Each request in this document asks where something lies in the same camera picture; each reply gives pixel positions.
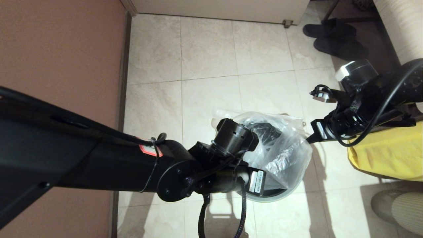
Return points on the beige striped upholstered furniture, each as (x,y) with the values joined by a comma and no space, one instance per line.
(403,29)

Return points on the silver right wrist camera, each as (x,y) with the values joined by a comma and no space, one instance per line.
(322,97)

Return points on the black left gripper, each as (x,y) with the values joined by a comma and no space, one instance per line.
(256,181)

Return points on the clear plastic trash bag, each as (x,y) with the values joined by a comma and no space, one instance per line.
(290,155)

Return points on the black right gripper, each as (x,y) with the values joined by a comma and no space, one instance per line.
(322,130)

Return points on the grey ribbed round stool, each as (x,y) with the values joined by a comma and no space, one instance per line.
(406,211)

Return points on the black round trash bin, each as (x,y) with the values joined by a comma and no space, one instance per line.
(274,191)

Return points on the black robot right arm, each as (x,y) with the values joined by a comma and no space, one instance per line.
(363,109)

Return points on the yellow cloth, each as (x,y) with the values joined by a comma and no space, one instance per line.
(390,158)

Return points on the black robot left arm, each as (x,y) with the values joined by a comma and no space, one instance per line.
(82,158)

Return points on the white door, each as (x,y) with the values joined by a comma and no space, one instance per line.
(214,10)

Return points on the small metal door stopper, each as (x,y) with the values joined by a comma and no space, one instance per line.
(287,24)

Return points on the black slipper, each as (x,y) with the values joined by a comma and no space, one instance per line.
(327,31)
(343,51)

